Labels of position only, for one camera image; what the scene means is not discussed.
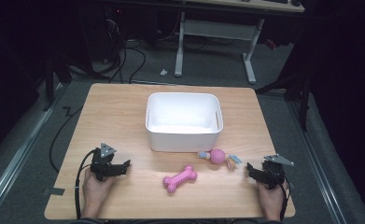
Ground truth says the pink ball rope toy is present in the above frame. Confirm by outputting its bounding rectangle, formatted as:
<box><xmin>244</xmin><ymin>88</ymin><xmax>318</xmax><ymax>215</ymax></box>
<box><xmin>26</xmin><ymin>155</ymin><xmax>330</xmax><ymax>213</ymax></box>
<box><xmin>197</xmin><ymin>147</ymin><xmax>243</xmax><ymax>171</ymax></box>

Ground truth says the grey-legged wooden desk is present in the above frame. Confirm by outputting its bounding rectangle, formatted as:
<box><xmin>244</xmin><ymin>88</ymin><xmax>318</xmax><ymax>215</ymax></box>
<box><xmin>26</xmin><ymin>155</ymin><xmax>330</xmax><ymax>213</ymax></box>
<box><xmin>173</xmin><ymin>0</ymin><xmax>306</xmax><ymax>86</ymax></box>

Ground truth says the black floor cable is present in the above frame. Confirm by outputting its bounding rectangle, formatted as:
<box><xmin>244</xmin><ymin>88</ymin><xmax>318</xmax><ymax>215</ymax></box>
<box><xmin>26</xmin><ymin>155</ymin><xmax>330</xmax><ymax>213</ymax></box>
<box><xmin>49</xmin><ymin>105</ymin><xmax>84</xmax><ymax>175</ymax></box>

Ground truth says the black metal stand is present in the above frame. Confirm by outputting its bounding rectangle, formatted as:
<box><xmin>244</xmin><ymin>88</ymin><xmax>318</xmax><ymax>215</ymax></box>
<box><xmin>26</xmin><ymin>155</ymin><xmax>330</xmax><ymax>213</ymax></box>
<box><xmin>42</xmin><ymin>52</ymin><xmax>74</xmax><ymax>112</ymax></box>
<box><xmin>255</xmin><ymin>71</ymin><xmax>312</xmax><ymax>133</ymax></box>

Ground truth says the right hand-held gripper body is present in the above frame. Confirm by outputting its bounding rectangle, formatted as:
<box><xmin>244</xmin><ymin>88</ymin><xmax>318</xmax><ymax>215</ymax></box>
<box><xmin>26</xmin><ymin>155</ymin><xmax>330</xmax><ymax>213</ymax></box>
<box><xmin>261</xmin><ymin>154</ymin><xmax>295</xmax><ymax>190</ymax></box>

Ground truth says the person's left hand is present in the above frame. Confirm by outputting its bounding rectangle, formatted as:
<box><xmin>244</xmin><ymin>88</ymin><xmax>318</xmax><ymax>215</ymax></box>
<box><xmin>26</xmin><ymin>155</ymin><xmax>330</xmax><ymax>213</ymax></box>
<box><xmin>81</xmin><ymin>170</ymin><xmax>116</xmax><ymax>214</ymax></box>

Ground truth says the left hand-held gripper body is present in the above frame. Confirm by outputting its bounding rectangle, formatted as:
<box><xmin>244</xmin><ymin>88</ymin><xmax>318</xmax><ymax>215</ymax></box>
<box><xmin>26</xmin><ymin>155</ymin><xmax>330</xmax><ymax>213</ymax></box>
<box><xmin>90</xmin><ymin>142</ymin><xmax>122</xmax><ymax>183</ymax></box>

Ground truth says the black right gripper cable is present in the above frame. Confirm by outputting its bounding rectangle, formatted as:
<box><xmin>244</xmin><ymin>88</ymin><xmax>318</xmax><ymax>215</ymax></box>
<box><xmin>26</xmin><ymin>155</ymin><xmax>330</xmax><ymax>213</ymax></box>
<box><xmin>274</xmin><ymin>176</ymin><xmax>292</xmax><ymax>222</ymax></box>

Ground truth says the white plastic storage bin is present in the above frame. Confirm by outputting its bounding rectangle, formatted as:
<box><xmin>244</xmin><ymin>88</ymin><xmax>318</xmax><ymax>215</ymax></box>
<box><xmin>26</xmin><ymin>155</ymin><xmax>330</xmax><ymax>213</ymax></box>
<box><xmin>145</xmin><ymin>91</ymin><xmax>224</xmax><ymax>153</ymax></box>

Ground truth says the person's right hand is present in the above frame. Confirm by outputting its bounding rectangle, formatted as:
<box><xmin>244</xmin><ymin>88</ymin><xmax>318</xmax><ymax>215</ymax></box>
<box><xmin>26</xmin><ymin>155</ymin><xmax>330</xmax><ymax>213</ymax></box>
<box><xmin>256</xmin><ymin>180</ymin><xmax>288</xmax><ymax>216</ymax></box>

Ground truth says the metal floor rail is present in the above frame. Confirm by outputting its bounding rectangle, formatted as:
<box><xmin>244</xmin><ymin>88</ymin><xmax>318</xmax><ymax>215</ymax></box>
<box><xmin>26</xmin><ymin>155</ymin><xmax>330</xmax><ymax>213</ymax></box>
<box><xmin>0</xmin><ymin>82</ymin><xmax>66</xmax><ymax>218</ymax></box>
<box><xmin>287</xmin><ymin>99</ymin><xmax>349</xmax><ymax>224</ymax></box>

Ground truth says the grey tape piece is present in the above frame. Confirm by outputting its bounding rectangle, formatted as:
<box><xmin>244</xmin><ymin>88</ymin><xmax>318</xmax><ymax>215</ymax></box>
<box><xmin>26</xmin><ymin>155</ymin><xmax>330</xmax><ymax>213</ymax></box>
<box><xmin>41</xmin><ymin>187</ymin><xmax>66</xmax><ymax>197</ymax></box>

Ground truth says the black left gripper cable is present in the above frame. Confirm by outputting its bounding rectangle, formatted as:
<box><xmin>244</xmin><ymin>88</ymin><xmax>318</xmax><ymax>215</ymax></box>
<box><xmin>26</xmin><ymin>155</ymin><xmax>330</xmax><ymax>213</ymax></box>
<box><xmin>74</xmin><ymin>148</ymin><xmax>98</xmax><ymax>220</ymax></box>

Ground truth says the pink bone chew toy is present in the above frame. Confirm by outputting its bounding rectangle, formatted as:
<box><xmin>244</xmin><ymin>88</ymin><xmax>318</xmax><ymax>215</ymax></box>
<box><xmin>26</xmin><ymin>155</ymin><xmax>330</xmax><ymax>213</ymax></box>
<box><xmin>161</xmin><ymin>164</ymin><xmax>199</xmax><ymax>194</ymax></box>

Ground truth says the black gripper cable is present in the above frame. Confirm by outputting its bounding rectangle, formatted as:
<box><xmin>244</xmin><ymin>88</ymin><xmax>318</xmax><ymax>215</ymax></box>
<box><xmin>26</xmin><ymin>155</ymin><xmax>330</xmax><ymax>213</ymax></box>
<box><xmin>274</xmin><ymin>176</ymin><xmax>292</xmax><ymax>222</ymax></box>
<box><xmin>74</xmin><ymin>148</ymin><xmax>98</xmax><ymax>220</ymax></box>

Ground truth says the bundle of black cables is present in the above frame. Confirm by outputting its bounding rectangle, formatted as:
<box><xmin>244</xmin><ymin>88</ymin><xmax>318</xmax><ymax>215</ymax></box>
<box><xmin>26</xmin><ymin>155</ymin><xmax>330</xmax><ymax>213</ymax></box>
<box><xmin>92</xmin><ymin>18</ymin><xmax>147</xmax><ymax>85</ymax></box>

